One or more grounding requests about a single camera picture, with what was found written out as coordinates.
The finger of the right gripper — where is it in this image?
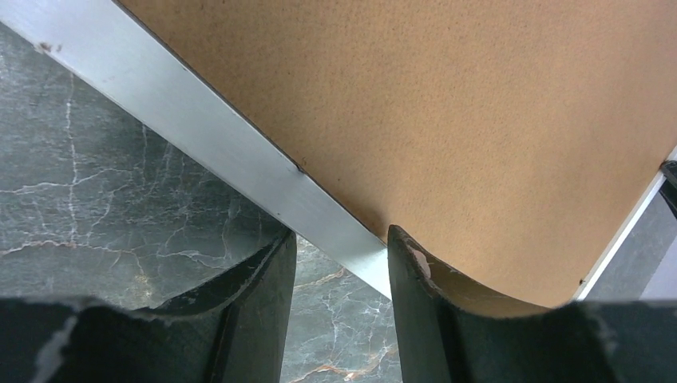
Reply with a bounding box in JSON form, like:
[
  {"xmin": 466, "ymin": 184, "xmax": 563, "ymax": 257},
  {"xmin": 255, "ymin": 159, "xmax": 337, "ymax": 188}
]
[{"xmin": 659, "ymin": 160, "xmax": 677, "ymax": 218}]

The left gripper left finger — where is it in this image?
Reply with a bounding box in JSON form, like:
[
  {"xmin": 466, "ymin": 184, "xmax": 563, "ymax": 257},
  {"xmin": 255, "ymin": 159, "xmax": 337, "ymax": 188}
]
[{"xmin": 1, "ymin": 229, "xmax": 296, "ymax": 382}]

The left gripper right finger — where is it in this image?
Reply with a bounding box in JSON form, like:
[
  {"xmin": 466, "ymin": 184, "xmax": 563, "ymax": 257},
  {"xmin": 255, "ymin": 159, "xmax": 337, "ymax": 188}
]
[{"xmin": 387, "ymin": 225, "xmax": 676, "ymax": 382}]

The brown cardboard backing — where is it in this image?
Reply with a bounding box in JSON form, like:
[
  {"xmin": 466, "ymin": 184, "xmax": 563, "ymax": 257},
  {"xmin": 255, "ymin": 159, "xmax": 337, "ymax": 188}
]
[{"xmin": 125, "ymin": 1, "xmax": 676, "ymax": 306}]

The white picture frame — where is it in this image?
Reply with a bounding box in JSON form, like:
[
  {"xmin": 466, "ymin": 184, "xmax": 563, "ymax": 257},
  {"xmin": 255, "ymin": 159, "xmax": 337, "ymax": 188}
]
[{"xmin": 1, "ymin": 1, "xmax": 660, "ymax": 298}]

